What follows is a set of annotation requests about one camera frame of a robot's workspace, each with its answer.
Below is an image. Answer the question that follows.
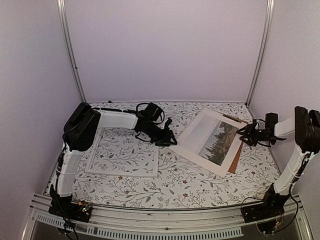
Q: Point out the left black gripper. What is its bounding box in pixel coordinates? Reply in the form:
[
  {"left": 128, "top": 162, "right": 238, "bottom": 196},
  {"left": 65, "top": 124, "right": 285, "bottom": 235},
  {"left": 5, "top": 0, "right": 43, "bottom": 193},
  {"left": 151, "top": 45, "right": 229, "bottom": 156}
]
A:
[{"left": 142, "top": 122, "right": 178, "bottom": 147}]

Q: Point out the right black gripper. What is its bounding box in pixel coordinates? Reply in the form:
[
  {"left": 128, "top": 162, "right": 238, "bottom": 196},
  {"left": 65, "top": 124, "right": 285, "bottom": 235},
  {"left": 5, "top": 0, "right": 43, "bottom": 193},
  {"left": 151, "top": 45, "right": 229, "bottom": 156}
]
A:
[{"left": 236, "top": 123, "right": 272, "bottom": 147}]

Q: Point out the landscape photo print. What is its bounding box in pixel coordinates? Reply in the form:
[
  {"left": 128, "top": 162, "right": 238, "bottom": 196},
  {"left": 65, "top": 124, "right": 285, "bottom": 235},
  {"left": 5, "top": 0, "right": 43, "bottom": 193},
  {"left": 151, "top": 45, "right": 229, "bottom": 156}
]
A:
[{"left": 199, "top": 121, "right": 238, "bottom": 166}]

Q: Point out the brown frame backing board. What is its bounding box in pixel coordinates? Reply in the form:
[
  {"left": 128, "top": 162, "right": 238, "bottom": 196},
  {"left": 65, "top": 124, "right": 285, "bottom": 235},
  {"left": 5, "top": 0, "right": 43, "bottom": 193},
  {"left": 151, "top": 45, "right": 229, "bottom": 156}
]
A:
[{"left": 223, "top": 114, "right": 248, "bottom": 174}]

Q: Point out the white mat board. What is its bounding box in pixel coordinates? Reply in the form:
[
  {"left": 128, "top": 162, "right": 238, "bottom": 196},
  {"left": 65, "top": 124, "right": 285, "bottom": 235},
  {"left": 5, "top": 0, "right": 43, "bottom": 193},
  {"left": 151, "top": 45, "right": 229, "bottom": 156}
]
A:
[{"left": 169, "top": 107, "right": 247, "bottom": 178}]

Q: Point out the white picture frame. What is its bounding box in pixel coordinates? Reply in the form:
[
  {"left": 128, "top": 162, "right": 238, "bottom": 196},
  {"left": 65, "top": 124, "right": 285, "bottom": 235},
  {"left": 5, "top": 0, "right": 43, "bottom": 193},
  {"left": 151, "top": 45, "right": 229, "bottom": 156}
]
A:
[{"left": 85, "top": 128, "right": 159, "bottom": 178}]

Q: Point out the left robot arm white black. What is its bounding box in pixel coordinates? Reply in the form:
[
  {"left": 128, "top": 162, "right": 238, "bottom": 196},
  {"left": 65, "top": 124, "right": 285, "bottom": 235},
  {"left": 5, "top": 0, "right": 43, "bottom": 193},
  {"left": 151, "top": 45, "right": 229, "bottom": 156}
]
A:
[{"left": 49, "top": 102, "right": 178, "bottom": 217}]

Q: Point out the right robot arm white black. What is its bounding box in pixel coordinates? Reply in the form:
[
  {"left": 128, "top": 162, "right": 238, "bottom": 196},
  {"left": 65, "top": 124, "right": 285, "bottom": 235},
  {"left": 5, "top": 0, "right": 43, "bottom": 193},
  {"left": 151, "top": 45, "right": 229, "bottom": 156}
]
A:
[{"left": 236, "top": 106, "right": 320, "bottom": 218}]

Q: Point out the floral patterned table mat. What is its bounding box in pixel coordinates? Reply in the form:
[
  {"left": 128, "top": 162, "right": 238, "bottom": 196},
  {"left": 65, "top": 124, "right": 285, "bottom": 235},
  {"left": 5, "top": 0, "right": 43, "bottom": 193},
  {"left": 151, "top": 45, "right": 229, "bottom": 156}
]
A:
[{"left": 44, "top": 100, "right": 282, "bottom": 210}]

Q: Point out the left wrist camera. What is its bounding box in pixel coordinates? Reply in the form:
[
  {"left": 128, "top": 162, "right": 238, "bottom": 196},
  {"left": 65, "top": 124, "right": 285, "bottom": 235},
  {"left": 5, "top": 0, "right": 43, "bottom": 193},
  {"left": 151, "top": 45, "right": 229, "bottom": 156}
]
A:
[{"left": 144, "top": 102, "right": 163, "bottom": 122}]

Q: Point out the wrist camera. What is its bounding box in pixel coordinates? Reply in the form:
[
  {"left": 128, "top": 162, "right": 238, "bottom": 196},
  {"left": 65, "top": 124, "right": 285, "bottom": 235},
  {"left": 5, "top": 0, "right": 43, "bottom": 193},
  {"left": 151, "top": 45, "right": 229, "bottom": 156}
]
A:
[
  {"left": 144, "top": 102, "right": 163, "bottom": 122},
  {"left": 264, "top": 112, "right": 278, "bottom": 129}
]

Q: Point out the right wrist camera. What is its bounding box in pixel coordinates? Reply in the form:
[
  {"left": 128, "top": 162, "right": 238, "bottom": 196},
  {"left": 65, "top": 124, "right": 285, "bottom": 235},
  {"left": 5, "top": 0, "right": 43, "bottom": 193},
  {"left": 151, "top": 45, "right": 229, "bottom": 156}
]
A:
[{"left": 264, "top": 112, "right": 278, "bottom": 129}]

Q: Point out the right black cable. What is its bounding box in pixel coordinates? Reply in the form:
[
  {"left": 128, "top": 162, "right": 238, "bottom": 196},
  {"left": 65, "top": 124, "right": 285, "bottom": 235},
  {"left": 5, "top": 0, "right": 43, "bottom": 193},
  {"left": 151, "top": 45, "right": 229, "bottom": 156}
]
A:
[{"left": 241, "top": 184, "right": 301, "bottom": 232}]

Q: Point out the black cable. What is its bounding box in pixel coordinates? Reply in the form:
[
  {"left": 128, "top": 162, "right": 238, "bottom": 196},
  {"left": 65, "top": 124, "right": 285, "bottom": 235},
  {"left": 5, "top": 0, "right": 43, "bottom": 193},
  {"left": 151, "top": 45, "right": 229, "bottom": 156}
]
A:
[
  {"left": 241, "top": 184, "right": 301, "bottom": 232},
  {"left": 51, "top": 184, "right": 80, "bottom": 240}
]

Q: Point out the front aluminium rail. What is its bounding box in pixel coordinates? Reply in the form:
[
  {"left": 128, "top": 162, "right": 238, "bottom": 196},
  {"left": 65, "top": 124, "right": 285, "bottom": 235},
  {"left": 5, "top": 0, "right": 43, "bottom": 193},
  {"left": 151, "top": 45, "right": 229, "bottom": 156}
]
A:
[{"left": 21, "top": 194, "right": 315, "bottom": 240}]

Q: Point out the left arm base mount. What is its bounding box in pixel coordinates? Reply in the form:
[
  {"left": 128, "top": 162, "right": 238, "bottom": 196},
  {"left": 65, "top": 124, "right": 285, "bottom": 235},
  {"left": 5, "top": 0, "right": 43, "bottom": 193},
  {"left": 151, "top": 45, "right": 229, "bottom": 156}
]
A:
[{"left": 48, "top": 196, "right": 92, "bottom": 223}]

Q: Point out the left black cable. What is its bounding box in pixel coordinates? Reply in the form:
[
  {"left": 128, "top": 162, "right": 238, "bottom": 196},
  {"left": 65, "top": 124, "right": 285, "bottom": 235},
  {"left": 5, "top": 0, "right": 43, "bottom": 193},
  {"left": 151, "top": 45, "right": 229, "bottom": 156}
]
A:
[{"left": 51, "top": 184, "right": 80, "bottom": 240}]

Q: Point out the right aluminium corner post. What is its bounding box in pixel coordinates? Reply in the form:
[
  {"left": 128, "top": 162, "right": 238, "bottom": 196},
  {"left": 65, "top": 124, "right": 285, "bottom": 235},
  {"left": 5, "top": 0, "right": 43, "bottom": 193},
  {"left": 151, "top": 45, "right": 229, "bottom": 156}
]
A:
[{"left": 245, "top": 0, "right": 275, "bottom": 108}]

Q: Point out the aluminium corner post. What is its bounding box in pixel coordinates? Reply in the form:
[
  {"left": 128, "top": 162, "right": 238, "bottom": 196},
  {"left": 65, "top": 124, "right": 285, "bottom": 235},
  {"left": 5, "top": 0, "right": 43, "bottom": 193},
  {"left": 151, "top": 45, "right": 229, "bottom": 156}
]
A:
[
  {"left": 245, "top": 0, "right": 275, "bottom": 108},
  {"left": 56, "top": 0, "right": 87, "bottom": 102}
]

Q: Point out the left aluminium corner post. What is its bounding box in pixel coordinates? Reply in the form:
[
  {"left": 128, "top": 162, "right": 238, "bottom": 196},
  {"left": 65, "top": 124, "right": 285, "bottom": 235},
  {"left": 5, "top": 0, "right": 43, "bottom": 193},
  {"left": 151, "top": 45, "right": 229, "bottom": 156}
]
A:
[{"left": 56, "top": 0, "right": 87, "bottom": 102}]

